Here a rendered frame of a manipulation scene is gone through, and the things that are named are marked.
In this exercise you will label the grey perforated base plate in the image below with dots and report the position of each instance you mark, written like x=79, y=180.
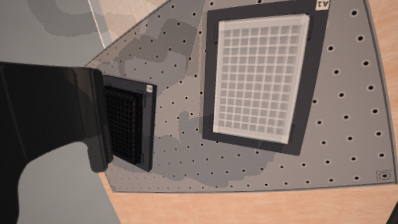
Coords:
x=349, y=140

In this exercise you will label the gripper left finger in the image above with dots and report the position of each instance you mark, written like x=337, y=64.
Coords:
x=43, y=108

